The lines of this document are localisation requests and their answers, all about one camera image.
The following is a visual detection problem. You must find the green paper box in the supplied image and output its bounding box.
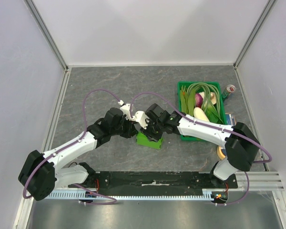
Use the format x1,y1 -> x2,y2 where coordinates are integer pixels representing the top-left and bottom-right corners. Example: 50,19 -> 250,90
136,133 -> 163,150

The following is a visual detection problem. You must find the white radish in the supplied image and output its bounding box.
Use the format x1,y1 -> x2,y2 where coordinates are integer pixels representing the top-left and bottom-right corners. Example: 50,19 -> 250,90
193,107 -> 210,122

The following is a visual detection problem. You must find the light blue cable duct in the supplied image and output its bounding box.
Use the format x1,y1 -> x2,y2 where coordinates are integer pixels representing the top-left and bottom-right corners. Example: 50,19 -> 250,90
45,189 -> 221,201

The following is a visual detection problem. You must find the green red drink can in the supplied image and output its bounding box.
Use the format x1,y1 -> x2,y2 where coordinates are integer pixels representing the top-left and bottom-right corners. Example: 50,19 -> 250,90
222,84 -> 236,101

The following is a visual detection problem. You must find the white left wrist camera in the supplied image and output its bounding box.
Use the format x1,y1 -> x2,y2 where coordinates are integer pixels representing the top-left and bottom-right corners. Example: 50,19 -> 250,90
118,100 -> 131,120

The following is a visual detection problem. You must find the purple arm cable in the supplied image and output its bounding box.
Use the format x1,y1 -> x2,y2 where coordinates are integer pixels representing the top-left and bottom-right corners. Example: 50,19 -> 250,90
130,92 -> 273,207
22,89 -> 118,205

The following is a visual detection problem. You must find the yellow masking tape roll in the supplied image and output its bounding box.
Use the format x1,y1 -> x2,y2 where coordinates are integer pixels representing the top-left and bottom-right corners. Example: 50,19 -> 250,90
216,146 -> 226,160

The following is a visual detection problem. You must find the blue small box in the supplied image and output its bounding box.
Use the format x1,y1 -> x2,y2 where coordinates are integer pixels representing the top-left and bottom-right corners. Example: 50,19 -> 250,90
225,114 -> 236,125

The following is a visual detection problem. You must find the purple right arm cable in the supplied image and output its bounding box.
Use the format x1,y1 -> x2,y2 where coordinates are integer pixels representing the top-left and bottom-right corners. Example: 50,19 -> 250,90
130,92 -> 273,207

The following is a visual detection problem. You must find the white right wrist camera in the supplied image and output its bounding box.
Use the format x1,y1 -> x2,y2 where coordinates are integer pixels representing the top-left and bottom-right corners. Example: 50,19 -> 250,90
130,111 -> 149,129

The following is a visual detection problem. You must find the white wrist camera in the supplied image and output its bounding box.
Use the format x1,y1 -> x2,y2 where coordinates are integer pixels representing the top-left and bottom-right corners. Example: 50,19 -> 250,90
130,111 -> 149,129
118,100 -> 131,120

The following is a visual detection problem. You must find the green plastic crate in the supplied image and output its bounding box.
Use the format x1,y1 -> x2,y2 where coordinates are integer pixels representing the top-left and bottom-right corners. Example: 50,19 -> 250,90
176,81 -> 229,142

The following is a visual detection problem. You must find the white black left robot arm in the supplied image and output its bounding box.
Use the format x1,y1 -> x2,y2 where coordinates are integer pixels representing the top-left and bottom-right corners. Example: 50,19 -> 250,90
18,106 -> 138,201

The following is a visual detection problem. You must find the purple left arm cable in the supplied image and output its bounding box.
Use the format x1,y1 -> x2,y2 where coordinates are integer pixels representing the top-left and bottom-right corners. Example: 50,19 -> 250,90
22,89 -> 118,205

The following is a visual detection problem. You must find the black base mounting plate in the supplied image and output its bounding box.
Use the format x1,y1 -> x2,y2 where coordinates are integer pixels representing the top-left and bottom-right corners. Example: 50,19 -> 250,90
81,171 -> 238,197

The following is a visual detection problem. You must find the green long beans bundle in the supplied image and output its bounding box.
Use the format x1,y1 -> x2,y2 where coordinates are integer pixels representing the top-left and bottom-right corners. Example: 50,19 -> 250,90
181,82 -> 225,125

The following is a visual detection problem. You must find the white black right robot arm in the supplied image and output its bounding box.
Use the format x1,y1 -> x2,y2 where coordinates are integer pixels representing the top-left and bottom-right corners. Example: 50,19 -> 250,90
136,104 -> 259,188

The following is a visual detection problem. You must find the purple onion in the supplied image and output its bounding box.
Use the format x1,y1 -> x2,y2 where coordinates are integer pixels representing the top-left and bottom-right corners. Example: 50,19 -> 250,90
195,93 -> 203,108

